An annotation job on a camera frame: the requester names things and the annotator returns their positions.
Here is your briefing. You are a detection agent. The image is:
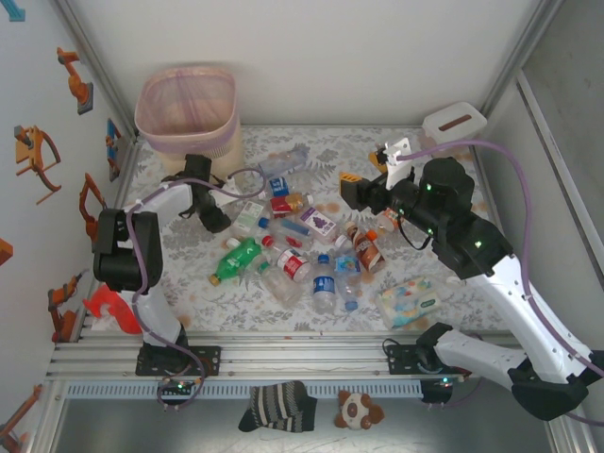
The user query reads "green and white label bottle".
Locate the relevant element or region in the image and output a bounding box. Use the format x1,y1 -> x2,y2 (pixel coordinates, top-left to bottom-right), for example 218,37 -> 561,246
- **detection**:
226,200 -> 266,250

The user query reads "green bottle yellow cap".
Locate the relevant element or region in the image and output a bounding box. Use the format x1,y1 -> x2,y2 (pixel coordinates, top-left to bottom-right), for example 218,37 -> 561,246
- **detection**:
209,237 -> 263,287

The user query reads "purple grape label bottle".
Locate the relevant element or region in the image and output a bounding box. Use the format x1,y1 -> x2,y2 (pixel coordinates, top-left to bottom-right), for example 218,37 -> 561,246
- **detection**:
297,206 -> 348,247

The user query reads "brown label orange cap bottle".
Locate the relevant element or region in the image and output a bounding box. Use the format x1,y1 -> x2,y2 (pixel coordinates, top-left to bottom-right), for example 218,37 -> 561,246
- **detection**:
356,229 -> 387,275

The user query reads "red and gold label bottle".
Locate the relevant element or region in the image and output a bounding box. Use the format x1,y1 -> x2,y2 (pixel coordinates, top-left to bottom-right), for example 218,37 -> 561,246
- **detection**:
268,192 -> 316,217

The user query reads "clear bottle blue strip label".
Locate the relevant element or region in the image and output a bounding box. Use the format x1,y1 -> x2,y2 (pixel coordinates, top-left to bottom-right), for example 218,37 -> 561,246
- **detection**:
257,215 -> 312,246

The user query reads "blue label white cap bottle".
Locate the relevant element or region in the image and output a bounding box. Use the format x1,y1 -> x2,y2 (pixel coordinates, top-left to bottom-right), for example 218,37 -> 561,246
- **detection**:
257,172 -> 327,199

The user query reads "light blue label bottle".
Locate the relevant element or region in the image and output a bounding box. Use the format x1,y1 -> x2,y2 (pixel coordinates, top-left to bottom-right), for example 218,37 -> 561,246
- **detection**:
333,254 -> 364,312

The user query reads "clear unlabelled plastic bottle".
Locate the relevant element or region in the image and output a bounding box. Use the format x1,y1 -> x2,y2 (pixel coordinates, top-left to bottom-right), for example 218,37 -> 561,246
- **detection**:
257,144 -> 312,179

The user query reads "red cap red label bottle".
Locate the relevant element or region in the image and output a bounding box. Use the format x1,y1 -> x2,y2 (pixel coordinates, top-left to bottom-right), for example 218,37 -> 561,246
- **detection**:
261,234 -> 315,284

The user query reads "clear bottle green cap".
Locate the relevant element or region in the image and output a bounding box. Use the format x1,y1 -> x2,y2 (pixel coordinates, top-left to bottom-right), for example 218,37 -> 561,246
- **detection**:
257,261 -> 308,306

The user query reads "dark blue label bottle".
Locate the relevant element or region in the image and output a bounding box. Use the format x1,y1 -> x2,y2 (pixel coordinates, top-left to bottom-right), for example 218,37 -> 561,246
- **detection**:
310,253 -> 339,316

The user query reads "beige ribbed plastic bin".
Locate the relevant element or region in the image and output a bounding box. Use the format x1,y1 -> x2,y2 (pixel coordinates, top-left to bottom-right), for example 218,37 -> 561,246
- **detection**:
134,67 -> 245,176

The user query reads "white slotted lid box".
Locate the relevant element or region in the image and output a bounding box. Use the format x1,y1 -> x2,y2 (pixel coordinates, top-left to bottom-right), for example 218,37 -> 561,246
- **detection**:
422,101 -> 488,159

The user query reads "floral tablecloth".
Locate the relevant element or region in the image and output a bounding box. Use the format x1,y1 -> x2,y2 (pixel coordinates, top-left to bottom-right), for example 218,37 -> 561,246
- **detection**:
96,125 -> 513,334

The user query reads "blue and orange sticker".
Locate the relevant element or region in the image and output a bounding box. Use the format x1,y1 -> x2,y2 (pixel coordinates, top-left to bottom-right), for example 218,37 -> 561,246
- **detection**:
106,117 -> 125,183

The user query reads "colourful tissue pack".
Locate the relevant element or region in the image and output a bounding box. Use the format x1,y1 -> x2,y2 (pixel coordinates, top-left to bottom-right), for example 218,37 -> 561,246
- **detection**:
376,276 -> 443,330

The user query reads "red plush toy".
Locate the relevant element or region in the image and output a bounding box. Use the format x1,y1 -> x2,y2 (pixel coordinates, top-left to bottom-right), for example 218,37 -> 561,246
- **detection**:
82,284 -> 143,335

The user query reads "orange claw gripper sticker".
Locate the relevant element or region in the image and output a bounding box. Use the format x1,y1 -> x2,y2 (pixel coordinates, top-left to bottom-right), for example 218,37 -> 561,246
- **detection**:
12,125 -> 63,207

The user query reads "black and grey striped sock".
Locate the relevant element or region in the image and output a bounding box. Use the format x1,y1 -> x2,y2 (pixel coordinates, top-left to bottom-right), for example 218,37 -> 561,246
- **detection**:
237,379 -> 318,434

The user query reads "brown and white plush toy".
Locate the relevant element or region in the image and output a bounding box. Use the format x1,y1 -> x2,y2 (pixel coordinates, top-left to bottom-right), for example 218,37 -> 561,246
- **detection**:
335,389 -> 386,433

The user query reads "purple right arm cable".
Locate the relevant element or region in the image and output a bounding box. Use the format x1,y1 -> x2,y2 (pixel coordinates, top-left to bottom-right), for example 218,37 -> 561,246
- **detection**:
398,140 -> 604,426

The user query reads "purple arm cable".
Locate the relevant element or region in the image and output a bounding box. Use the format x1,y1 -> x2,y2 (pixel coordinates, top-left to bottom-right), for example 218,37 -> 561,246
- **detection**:
398,140 -> 604,426
126,168 -> 268,412

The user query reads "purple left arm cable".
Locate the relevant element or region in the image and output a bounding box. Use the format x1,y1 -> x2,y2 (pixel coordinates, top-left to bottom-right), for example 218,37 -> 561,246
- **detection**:
126,168 -> 268,412

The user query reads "aluminium frame post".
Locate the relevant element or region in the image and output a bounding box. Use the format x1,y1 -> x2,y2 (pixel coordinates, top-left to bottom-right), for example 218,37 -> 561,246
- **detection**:
479,0 -> 567,122
52,0 -> 141,143

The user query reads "aluminium rail frame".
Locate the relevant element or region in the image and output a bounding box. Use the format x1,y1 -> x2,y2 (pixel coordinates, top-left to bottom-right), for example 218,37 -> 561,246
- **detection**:
45,329 -> 523,381

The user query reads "white slotted cable duct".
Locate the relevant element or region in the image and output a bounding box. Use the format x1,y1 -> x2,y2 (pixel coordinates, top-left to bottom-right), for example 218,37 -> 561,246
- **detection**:
63,380 -> 425,401

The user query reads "blue wall sticker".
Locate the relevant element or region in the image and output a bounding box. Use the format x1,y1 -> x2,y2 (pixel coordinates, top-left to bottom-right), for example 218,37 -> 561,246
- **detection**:
0,0 -> 25,23

